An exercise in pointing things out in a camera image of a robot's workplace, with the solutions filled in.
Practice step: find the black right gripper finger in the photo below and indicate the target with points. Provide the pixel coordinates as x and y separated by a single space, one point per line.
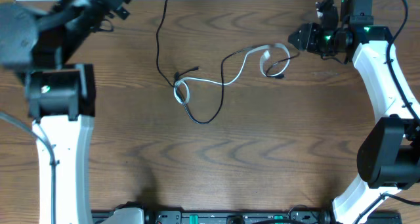
301 35
301 45

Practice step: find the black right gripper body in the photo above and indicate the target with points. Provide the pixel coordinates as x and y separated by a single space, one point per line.
324 42

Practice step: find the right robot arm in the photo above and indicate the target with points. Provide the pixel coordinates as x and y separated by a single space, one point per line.
388 159

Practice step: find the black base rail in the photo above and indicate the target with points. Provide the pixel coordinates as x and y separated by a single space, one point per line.
177 217

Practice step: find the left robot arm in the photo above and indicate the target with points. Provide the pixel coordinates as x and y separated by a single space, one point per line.
37 46

